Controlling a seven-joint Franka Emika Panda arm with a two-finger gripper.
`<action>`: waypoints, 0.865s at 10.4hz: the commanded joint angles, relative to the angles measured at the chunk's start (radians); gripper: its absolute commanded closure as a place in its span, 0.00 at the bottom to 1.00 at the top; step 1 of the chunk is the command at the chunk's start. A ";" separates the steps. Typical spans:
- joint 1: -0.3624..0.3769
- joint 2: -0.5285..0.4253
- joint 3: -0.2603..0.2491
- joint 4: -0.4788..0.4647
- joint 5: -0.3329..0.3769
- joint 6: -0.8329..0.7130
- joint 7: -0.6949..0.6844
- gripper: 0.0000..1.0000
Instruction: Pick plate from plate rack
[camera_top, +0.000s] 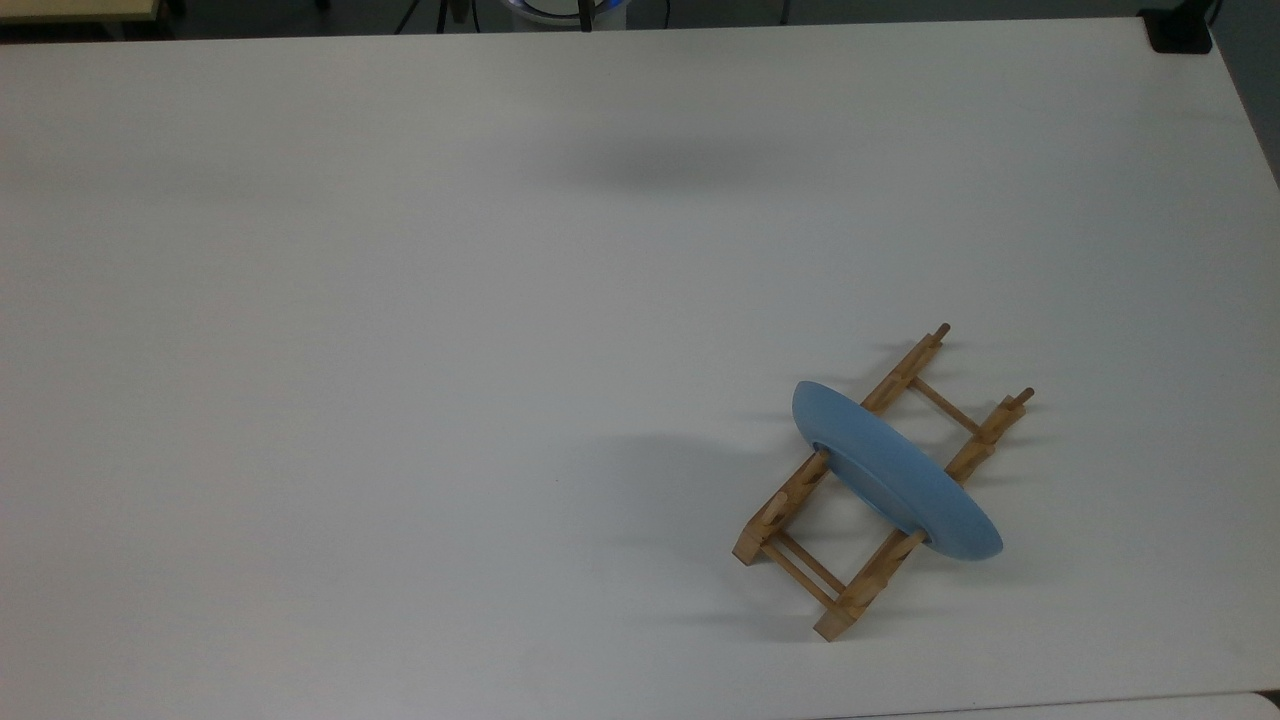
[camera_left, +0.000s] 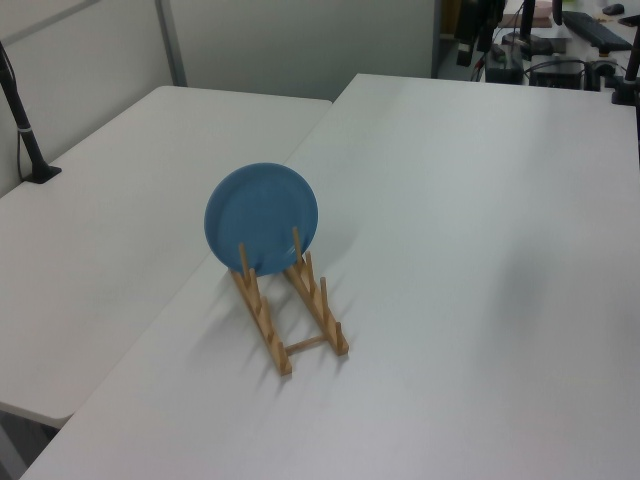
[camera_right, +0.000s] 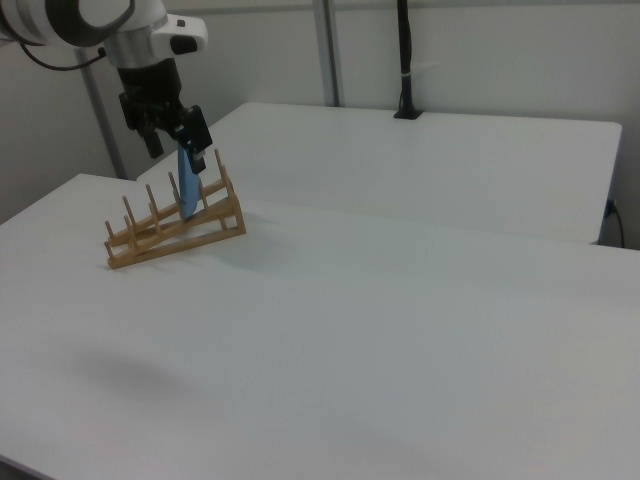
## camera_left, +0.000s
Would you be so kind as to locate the black clamp with pole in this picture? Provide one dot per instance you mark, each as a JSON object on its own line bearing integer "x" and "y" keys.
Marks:
{"x": 629, "y": 75}

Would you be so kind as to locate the black computer mouse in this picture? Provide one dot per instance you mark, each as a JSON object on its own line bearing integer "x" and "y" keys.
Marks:
{"x": 613, "y": 8}

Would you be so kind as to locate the blue round plate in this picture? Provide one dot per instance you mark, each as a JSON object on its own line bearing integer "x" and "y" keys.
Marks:
{"x": 260, "y": 215}

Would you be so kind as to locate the dark small device box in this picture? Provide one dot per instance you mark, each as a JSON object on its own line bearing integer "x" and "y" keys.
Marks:
{"x": 502, "y": 70}

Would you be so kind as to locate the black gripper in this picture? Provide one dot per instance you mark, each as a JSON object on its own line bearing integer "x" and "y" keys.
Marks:
{"x": 475, "y": 15}

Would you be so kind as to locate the black electronics box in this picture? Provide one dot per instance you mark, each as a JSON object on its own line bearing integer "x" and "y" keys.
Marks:
{"x": 557, "y": 72}

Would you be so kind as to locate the black computer keyboard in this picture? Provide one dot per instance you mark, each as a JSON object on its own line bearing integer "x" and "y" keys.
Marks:
{"x": 595, "y": 30}

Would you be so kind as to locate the black camera stand pole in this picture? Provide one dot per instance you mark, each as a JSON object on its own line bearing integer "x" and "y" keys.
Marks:
{"x": 22, "y": 120}

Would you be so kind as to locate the black monitor stand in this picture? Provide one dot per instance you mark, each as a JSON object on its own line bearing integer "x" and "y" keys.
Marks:
{"x": 527, "y": 30}

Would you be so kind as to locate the wooden plate rack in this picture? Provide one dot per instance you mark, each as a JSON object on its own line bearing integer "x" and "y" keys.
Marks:
{"x": 280, "y": 345}

